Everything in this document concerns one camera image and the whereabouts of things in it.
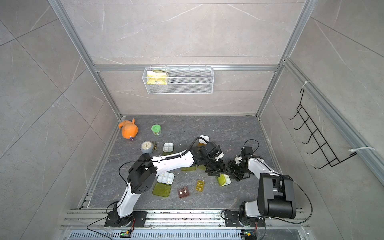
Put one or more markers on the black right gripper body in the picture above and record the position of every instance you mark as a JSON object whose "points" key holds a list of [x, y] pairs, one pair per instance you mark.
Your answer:
{"points": [[237, 171]]}

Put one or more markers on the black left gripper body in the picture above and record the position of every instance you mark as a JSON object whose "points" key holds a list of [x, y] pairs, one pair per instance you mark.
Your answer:
{"points": [[214, 166]]}

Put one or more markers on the large green six-cell pillbox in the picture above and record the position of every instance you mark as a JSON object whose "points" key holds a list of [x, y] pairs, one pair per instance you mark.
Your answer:
{"points": [[164, 185]]}

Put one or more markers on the yellow small pillbox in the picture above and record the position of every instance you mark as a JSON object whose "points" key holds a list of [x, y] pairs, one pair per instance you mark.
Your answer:
{"points": [[200, 185]]}

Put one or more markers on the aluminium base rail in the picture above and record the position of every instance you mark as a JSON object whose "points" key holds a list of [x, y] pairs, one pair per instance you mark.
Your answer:
{"points": [[89, 224]]}

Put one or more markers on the white wire wall basket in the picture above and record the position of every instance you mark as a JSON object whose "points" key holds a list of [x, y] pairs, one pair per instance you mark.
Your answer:
{"points": [[183, 80]]}

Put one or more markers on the yellow packet in basket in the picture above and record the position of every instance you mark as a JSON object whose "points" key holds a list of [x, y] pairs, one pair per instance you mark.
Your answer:
{"points": [[157, 77]]}

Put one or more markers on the small green pillbox near clock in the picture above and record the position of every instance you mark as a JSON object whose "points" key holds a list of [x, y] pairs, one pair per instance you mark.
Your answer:
{"points": [[168, 149]]}

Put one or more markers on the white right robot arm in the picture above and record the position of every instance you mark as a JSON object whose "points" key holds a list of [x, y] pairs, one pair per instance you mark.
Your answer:
{"points": [[276, 196]]}

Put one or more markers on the black wall hook rack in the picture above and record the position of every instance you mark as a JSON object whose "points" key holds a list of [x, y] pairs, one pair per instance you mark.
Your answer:
{"points": [[316, 136]]}

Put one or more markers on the brown small pillbox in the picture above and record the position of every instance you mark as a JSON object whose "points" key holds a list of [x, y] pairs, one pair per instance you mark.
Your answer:
{"points": [[183, 192]]}

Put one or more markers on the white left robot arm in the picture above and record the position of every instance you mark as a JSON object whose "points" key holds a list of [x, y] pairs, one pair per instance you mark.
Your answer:
{"points": [[146, 169]]}

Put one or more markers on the amber pillbox at back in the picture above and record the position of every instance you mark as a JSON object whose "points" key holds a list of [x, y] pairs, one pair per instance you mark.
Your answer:
{"points": [[203, 140]]}

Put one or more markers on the green lidded round jar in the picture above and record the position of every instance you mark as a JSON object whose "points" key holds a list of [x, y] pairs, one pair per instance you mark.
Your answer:
{"points": [[156, 129]]}

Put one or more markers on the green pillbox centre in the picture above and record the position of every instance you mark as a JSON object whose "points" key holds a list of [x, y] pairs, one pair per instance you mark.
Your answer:
{"points": [[185, 169]]}

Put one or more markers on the orange plush toy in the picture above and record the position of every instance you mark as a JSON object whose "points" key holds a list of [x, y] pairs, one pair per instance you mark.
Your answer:
{"points": [[128, 129]]}

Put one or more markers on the grey alarm clock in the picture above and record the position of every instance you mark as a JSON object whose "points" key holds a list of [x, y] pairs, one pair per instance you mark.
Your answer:
{"points": [[148, 147]]}

